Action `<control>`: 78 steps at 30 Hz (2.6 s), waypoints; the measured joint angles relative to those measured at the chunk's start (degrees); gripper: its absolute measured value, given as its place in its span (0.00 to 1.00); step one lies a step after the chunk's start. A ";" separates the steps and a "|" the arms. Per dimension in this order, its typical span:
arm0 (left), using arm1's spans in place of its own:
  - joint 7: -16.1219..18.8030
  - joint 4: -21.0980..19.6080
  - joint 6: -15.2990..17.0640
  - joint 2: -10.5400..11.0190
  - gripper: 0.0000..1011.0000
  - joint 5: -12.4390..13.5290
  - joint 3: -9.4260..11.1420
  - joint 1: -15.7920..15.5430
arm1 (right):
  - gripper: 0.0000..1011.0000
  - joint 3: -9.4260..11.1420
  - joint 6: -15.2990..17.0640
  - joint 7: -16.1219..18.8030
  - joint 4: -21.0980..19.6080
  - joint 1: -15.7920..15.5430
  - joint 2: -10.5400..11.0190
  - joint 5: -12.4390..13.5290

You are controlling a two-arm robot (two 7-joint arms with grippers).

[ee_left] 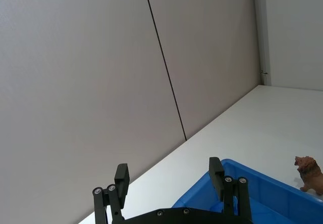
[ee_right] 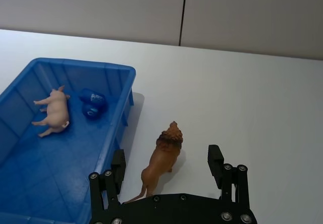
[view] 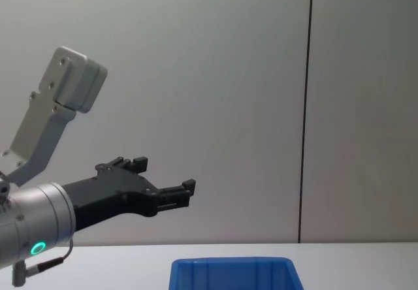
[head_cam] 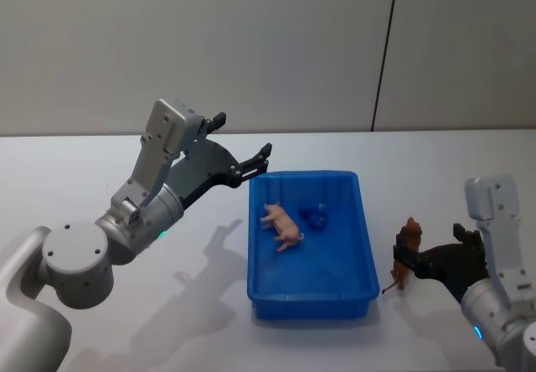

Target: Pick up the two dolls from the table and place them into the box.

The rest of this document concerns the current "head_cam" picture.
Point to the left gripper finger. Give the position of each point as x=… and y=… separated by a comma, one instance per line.
x=217, y=121
x=253, y=164

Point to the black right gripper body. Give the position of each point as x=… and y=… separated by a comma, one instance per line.
x=456, y=265

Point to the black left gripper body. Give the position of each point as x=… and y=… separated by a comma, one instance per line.
x=207, y=164

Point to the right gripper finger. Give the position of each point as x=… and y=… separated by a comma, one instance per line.
x=467, y=238
x=408, y=259

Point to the brown toy lion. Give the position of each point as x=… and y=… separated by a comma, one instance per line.
x=413, y=227

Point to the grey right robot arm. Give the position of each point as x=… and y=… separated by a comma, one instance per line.
x=494, y=317

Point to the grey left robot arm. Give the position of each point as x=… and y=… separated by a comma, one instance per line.
x=75, y=259

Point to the pink toy pig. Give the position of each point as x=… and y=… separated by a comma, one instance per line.
x=287, y=227

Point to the small blue toy animal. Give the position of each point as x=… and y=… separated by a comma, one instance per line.
x=313, y=217

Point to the blue plastic bin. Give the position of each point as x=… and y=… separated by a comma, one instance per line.
x=318, y=271

